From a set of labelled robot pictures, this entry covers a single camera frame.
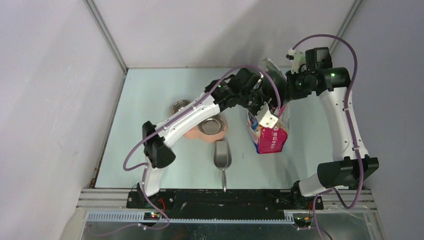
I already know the colourful cat food bag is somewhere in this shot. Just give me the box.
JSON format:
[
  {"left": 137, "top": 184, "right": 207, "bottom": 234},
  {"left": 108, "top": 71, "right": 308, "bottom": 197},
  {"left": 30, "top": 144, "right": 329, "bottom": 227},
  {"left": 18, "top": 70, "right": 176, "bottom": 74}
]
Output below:
[{"left": 246, "top": 57, "right": 290, "bottom": 154}]

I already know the metal food scoop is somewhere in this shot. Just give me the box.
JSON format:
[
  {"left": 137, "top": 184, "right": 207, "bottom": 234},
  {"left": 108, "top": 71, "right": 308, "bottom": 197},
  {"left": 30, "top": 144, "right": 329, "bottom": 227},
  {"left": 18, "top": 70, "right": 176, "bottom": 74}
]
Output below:
[{"left": 213, "top": 139, "right": 232, "bottom": 193}]

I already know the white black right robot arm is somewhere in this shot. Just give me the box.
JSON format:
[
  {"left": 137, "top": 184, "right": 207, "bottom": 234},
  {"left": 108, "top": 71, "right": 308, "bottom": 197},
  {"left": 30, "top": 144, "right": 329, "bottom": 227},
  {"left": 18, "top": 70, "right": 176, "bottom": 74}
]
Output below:
[{"left": 285, "top": 47, "right": 379, "bottom": 209}]

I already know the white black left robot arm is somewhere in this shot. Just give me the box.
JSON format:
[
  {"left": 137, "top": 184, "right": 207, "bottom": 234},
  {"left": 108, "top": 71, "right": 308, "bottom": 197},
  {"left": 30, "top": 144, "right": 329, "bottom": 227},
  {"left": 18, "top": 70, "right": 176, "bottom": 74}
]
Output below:
[{"left": 138, "top": 65, "right": 283, "bottom": 208}]

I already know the pink double pet bowl stand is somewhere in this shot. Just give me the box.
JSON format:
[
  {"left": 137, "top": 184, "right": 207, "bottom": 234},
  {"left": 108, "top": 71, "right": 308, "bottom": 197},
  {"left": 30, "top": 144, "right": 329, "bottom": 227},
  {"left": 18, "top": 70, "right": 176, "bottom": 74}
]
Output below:
[{"left": 183, "top": 114, "right": 228, "bottom": 143}]

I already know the steel bowl near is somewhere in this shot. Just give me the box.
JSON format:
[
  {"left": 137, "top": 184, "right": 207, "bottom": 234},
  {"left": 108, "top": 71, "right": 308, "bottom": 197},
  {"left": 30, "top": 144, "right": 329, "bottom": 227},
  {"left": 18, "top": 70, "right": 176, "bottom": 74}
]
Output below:
[{"left": 197, "top": 114, "right": 225, "bottom": 136}]

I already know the steel bowl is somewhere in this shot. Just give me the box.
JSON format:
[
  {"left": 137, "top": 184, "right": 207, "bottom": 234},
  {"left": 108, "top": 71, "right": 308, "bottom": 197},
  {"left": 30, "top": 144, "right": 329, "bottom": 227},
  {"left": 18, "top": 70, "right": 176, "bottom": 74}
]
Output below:
[
  {"left": 170, "top": 99, "right": 192, "bottom": 115},
  {"left": 197, "top": 114, "right": 225, "bottom": 136}
]

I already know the steel bowl far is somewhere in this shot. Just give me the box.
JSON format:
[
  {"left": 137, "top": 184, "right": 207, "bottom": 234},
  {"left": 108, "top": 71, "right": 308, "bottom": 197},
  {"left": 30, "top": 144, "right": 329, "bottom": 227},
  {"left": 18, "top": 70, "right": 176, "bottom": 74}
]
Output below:
[{"left": 170, "top": 99, "right": 192, "bottom": 115}]

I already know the right controller board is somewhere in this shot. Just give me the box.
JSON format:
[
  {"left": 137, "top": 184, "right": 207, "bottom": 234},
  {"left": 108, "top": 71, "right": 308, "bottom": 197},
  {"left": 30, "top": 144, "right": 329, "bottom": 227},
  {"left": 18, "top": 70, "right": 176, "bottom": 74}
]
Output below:
[{"left": 293, "top": 215, "right": 314, "bottom": 228}]

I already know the controller board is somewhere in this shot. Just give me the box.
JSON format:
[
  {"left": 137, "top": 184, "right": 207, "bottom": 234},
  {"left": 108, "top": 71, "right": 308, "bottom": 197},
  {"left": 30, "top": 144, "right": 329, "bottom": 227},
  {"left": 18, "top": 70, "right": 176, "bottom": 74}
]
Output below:
[
  {"left": 293, "top": 215, "right": 314, "bottom": 228},
  {"left": 143, "top": 212, "right": 162, "bottom": 221}
]

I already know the left controller board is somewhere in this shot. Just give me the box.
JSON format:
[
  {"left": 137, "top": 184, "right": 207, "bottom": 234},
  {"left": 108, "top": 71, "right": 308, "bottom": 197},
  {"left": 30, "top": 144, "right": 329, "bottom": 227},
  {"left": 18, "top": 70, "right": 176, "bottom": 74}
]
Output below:
[{"left": 143, "top": 212, "right": 162, "bottom": 221}]

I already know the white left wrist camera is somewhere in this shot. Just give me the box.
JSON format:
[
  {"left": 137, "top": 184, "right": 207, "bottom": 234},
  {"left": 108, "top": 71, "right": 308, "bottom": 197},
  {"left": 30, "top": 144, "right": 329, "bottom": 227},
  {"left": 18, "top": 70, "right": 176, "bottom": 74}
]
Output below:
[{"left": 256, "top": 102, "right": 278, "bottom": 129}]

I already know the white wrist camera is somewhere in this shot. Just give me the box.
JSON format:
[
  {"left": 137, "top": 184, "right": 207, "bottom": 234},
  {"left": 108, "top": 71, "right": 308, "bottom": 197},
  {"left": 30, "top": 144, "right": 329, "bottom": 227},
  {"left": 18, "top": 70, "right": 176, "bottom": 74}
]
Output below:
[
  {"left": 286, "top": 48, "right": 306, "bottom": 74},
  {"left": 256, "top": 102, "right": 278, "bottom": 129}
]

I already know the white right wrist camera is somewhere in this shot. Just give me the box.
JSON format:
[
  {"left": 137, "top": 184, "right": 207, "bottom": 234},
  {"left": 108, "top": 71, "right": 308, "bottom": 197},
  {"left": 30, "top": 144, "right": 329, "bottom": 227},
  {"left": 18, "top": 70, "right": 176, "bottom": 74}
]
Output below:
[{"left": 286, "top": 48, "right": 306, "bottom": 74}]

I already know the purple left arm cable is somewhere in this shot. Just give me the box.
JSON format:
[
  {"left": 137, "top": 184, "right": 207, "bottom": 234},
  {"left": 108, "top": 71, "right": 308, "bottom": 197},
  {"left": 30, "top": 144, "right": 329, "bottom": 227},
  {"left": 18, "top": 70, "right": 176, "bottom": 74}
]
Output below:
[{"left": 123, "top": 64, "right": 282, "bottom": 172}]

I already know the aluminium frame rail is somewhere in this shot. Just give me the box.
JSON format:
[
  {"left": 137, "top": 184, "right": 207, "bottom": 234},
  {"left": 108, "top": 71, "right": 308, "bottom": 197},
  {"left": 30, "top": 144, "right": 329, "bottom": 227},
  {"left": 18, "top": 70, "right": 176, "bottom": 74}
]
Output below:
[{"left": 76, "top": 188, "right": 379, "bottom": 223}]

